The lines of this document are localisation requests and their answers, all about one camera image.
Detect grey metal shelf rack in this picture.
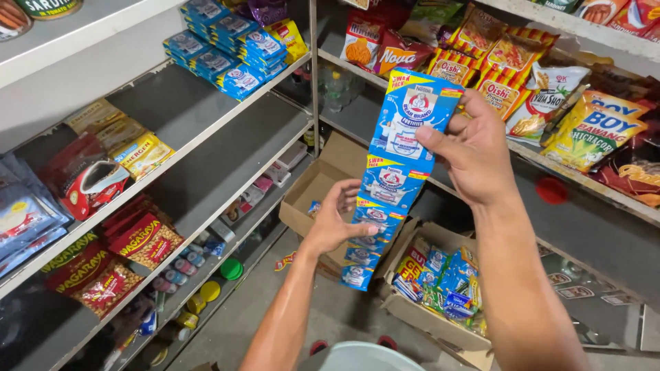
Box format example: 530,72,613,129
0,0,316,371

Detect white snack packet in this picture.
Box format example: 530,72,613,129
506,61,592,148

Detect person's right hand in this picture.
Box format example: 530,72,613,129
415,89,510,208

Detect group of small boxes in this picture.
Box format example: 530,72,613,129
221,140,310,228

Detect heap of mixed sachets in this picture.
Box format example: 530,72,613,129
392,238,488,337

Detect orange striped cracker packet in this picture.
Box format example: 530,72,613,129
427,48,479,87
481,26,561,84
473,71,533,122
460,4,509,58

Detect green plastic lid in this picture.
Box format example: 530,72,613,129
220,258,244,282

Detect clear plastic bottles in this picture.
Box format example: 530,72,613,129
321,64,363,114

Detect green snack packet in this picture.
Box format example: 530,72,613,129
398,0,465,48

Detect cardboard box with sachets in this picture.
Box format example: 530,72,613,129
378,221,495,357

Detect red white chips packet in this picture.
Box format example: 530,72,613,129
339,7,386,71

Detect tin cans group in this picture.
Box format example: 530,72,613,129
0,0,84,43

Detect white snack shelf rack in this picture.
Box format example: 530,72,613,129
309,0,660,315

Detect yellow plastic lid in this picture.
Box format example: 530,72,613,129
199,280,222,304

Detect person's white shirt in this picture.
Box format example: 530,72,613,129
298,340,427,371

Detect pile of yellow cereal packets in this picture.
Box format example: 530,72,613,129
63,98,176,182

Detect red coffee packet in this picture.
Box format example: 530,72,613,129
37,133,131,222

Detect person's left hand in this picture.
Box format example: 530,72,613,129
304,178,381,257

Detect strip of blue milk sachets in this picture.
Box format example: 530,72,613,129
339,68,465,293

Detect row of small bottles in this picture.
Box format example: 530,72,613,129
151,241,208,295

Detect yellow corn snack packet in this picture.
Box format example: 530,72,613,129
582,90,657,120
540,100,649,174

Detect red plastic lid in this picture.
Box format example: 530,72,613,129
535,176,569,206

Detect brown red snack packet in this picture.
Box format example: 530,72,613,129
592,131,660,208

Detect pile of blue-grey packets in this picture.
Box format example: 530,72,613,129
0,154,74,280

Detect red nut packets bundle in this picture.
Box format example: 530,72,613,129
102,197,185,272
40,232,145,321

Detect empty cardboard box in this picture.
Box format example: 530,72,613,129
278,131,373,270

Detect row of sardine cans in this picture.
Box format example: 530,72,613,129
530,0,660,43

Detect purple packet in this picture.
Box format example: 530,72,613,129
246,0,288,27

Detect dark red corn chips packet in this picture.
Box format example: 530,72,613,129
373,29,435,79

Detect red yellow wrapper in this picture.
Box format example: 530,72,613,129
274,251,298,273

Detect stack of blue sachet packs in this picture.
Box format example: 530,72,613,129
163,0,289,102

